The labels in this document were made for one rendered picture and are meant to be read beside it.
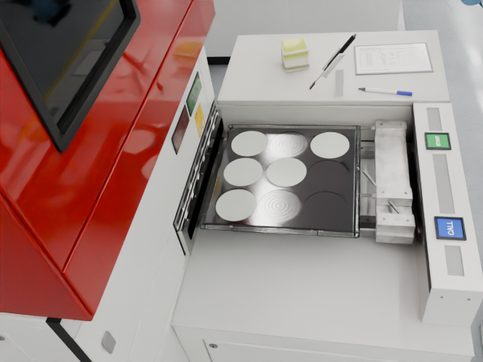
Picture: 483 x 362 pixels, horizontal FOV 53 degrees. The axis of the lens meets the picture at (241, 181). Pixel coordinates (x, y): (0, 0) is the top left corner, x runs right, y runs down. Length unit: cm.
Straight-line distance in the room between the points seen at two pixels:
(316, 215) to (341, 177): 14
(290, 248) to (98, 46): 70
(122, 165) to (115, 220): 8
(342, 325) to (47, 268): 67
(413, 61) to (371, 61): 11
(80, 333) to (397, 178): 83
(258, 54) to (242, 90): 18
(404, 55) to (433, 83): 15
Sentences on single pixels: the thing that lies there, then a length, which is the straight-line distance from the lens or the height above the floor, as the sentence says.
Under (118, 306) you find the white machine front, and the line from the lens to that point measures 88.
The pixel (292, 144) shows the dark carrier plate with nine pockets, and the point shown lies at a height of 90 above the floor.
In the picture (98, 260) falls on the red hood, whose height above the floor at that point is 128.
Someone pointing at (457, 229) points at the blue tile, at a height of 96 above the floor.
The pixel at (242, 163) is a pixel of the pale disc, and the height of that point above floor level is 90.
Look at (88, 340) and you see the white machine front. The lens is 81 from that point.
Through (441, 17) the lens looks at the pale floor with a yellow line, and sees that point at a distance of 372.
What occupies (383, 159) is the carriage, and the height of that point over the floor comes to 88.
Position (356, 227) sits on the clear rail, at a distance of 113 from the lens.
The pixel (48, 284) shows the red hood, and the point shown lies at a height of 132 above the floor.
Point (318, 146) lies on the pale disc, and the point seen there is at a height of 90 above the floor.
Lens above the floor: 180
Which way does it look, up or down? 46 degrees down
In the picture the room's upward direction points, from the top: 11 degrees counter-clockwise
